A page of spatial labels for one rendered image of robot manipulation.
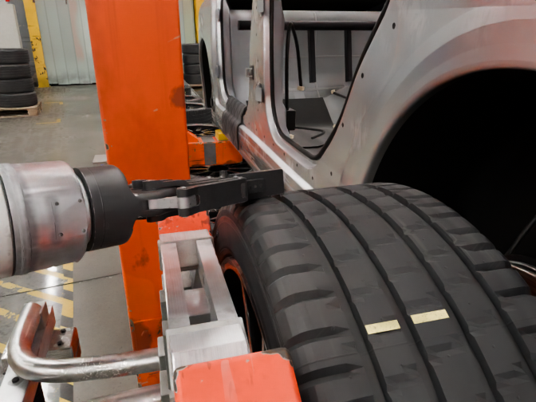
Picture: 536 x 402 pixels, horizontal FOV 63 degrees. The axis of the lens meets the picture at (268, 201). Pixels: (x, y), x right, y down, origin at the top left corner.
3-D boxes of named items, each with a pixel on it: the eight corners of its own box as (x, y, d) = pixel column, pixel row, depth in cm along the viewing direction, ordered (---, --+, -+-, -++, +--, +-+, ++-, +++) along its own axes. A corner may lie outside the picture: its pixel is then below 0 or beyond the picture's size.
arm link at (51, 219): (22, 288, 32) (104, 269, 36) (4, 163, 31) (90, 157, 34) (1, 266, 39) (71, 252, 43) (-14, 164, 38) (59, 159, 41)
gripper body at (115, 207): (68, 245, 42) (156, 228, 48) (98, 259, 36) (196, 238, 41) (57, 167, 41) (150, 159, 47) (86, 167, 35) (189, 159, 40)
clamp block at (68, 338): (77, 375, 62) (72, 344, 60) (6, 388, 59) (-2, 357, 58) (82, 352, 66) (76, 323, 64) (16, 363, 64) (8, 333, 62)
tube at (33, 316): (177, 381, 50) (170, 303, 46) (-11, 418, 45) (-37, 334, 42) (167, 297, 66) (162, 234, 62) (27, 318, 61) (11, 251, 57)
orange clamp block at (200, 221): (214, 246, 63) (206, 190, 66) (158, 253, 61) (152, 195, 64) (210, 260, 69) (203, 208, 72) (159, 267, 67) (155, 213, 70)
